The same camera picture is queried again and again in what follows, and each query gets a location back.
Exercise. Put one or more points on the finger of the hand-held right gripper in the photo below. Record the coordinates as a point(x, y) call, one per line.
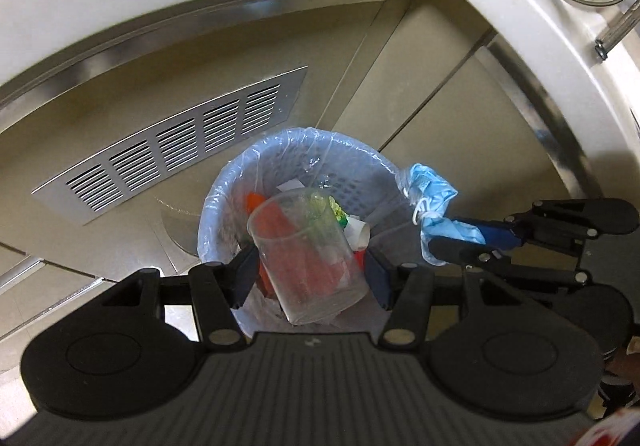
point(465, 256)
point(500, 235)

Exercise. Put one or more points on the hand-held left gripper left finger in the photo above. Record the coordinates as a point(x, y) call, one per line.
point(245, 276)

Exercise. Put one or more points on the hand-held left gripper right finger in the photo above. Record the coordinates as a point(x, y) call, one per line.
point(377, 278)

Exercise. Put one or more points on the clear plastic cup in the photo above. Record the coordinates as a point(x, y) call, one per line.
point(305, 276)

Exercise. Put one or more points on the blue face mask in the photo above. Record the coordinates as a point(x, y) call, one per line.
point(430, 191)

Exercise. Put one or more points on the blue plastic waste basket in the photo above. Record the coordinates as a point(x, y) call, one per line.
point(235, 175)

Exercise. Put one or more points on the white paper slip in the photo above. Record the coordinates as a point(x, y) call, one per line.
point(290, 186)

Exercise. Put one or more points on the grey cabinet vent grille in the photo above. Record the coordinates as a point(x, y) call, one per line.
point(175, 140)

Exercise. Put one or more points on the bin with blue liner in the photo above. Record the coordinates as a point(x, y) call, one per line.
point(310, 135)

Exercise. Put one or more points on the metal rack leg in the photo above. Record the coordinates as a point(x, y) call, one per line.
point(615, 33)

